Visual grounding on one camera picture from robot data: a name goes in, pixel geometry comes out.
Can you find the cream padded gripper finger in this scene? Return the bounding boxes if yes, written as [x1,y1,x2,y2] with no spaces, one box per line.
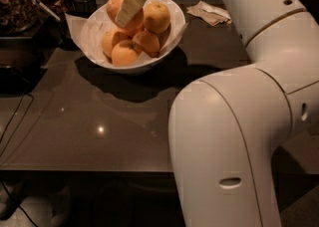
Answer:
[115,0,147,28]

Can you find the orange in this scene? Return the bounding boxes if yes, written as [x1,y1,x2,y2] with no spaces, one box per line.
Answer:
[111,40,142,67]
[106,0,144,37]
[144,1,170,34]
[102,29,129,58]
[133,30,160,58]

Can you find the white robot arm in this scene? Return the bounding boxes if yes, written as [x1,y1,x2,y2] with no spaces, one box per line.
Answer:
[168,0,319,227]

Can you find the white ceramic bowl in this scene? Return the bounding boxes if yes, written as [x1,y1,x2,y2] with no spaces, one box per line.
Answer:
[78,0,187,75]

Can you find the white paper bowl liner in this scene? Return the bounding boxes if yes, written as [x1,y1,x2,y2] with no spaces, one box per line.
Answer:
[66,13,187,74]

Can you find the folded paper napkins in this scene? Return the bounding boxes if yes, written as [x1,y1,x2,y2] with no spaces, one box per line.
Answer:
[186,1,232,26]

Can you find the glass jar of nuts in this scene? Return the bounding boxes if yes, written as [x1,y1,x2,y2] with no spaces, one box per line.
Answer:
[0,0,38,36]

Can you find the white shoe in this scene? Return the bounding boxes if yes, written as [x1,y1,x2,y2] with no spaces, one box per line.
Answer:
[50,186,72,227]

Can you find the black wire cup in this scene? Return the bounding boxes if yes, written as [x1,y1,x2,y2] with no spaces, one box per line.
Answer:
[72,0,97,18]

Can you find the white utensil handle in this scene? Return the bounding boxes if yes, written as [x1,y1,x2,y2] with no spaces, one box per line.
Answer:
[32,0,61,23]

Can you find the black cable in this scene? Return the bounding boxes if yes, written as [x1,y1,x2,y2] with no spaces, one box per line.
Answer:
[0,63,41,227]

